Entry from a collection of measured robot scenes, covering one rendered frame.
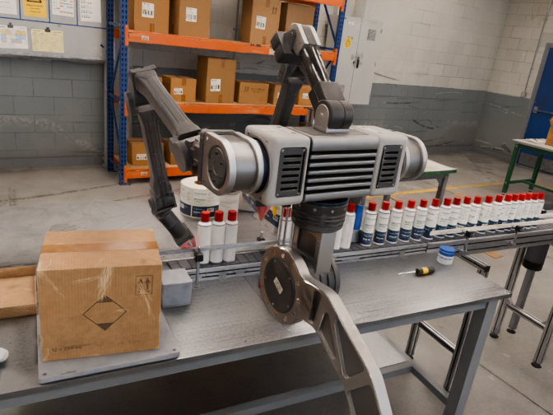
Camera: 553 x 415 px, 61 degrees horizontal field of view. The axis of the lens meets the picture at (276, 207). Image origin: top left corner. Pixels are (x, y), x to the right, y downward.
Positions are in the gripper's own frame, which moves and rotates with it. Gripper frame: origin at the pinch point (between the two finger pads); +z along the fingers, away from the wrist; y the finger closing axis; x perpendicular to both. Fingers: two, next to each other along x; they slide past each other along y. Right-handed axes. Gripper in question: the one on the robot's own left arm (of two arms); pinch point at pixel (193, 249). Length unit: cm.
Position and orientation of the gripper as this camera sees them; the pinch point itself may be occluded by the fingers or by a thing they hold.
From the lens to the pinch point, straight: 181.2
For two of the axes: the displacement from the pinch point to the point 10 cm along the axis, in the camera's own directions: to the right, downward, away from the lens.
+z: 4.5, 7.0, 5.6
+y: -4.3, -3.8, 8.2
